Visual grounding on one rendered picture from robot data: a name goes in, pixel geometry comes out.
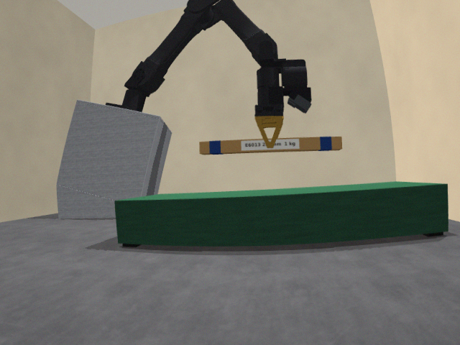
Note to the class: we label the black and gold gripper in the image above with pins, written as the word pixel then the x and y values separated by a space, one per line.
pixel 266 115

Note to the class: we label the brown flat pack with blue bands and white label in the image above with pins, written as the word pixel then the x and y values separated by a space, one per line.
pixel 298 144

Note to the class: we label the low green platform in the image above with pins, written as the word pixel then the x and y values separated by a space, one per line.
pixel 335 213

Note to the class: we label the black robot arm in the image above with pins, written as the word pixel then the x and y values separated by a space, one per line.
pixel 198 15

